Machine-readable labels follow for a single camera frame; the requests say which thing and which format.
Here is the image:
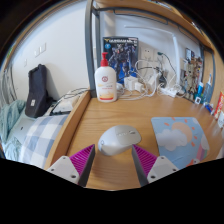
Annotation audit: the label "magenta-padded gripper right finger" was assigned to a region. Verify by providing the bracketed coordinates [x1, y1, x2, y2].
[131, 143, 180, 188]

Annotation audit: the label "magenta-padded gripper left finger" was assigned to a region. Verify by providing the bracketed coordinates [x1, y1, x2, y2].
[45, 143, 97, 188]

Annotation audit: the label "grey computer mouse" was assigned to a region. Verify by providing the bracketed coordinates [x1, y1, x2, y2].
[97, 124, 142, 157]

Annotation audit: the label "sky print mouse pad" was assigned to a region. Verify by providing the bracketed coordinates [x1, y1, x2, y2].
[150, 116, 211, 170]

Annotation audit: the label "blue plaid pillow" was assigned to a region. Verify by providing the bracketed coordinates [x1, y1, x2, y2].
[18, 114, 69, 169]

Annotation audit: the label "silver laptop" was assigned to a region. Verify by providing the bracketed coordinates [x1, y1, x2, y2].
[8, 114, 34, 144]

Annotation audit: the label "white black-edged case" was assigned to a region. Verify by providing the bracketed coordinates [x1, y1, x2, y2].
[49, 88, 83, 116]

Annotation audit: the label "teal blanket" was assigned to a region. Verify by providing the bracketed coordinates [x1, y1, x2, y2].
[0, 99, 27, 161]

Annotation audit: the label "blue snack packet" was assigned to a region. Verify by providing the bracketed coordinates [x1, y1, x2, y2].
[203, 102, 215, 115]

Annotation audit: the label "white power strip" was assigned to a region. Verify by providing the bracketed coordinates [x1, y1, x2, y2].
[159, 85, 179, 98]

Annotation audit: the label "black backpack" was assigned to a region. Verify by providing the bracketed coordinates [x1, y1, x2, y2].
[24, 63, 54, 119]

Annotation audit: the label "teal bottle white cap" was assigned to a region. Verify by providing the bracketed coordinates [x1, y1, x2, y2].
[196, 81, 205, 102]

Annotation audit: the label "red snack tube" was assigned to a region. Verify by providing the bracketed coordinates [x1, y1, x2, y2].
[213, 91, 224, 120]

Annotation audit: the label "clear blue spray bottle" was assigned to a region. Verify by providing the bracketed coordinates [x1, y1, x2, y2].
[202, 73, 214, 104]

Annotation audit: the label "white charger block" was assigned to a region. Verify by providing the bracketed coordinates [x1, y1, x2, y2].
[123, 76, 145, 94]

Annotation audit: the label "white pump bottle red cap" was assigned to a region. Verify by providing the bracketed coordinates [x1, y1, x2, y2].
[94, 51, 118, 103]

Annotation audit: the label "beige robot model figure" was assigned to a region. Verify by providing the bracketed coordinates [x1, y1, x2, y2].
[181, 56, 204, 99]

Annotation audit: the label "white desk lamp pole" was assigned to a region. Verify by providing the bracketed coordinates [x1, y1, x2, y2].
[172, 34, 181, 86]

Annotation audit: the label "robot model kit box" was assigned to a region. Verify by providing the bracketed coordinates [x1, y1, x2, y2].
[102, 36, 139, 85]

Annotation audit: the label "tangled white charger cable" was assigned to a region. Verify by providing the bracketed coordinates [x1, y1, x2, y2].
[116, 59, 162, 101]

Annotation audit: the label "black power cable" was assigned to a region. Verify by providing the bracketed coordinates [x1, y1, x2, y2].
[157, 50, 178, 85]

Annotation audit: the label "white wall socket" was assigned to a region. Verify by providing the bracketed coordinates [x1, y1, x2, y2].
[139, 46, 156, 62]

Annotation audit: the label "white wall light switches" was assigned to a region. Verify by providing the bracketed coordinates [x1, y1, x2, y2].
[34, 42, 48, 58]

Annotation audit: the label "wooden shelf with grey frame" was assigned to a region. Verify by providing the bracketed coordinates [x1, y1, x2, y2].
[84, 0, 216, 98]

